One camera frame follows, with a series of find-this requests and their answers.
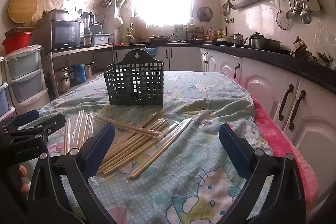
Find clear plastic bag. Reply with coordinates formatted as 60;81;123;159
313;20;336;69

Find small drawer organizer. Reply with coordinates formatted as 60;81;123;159
174;24;186;41

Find black microwave oven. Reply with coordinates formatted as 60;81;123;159
51;20;81;51

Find steel basin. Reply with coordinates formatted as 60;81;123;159
253;38;282;52

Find woven basket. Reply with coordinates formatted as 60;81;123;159
4;27;35;38

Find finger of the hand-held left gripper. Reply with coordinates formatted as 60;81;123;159
16;113;67;139
0;109;40;133

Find wooden shelf rack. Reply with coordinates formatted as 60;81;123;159
48;45;114;99

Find person's left hand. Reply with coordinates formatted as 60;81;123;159
16;164;31;195

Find black frying pan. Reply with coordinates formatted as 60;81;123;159
148;34;175;43

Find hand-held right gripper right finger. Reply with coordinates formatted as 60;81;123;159
218;123;306;224

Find plastic drawer unit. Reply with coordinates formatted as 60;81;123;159
0;45;51;120

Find large steel pot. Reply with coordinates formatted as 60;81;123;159
54;68;71;94

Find small hanging utensils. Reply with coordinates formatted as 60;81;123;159
222;2;232;24

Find blue plastic tray box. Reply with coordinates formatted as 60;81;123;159
92;33;110;46

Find spice rack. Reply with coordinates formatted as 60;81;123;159
186;25;204;41

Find round bamboo tray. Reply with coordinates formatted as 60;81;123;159
8;0;46;24

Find brown ginger root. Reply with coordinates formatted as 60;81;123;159
290;35;314;60

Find black kitchen countertop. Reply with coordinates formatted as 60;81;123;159
113;40;336;88

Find large water jug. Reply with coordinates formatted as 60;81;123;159
129;16;148;41

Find wall utensil holder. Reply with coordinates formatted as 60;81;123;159
116;0;131;11

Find cartoon printed bed sheet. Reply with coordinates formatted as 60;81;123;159
20;70;276;224

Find small steel pot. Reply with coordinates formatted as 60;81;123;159
84;63;95;79

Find dark green plastic utensil basket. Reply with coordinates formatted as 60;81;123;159
104;49;165;111

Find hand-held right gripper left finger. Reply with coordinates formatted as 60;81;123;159
28;123;117;224

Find blender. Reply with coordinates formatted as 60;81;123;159
81;12;95;46

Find blue jug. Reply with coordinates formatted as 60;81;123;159
72;64;87;84

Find steel kettle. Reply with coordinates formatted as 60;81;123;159
229;32;249;47

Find pink fleece blanket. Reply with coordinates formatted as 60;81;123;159
227;74;319;211

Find round wall fan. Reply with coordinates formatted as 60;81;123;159
197;6;213;22

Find red plastic bucket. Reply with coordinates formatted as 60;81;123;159
2;31;33;55

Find metal tray with bag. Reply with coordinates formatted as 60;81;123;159
210;37;235;46

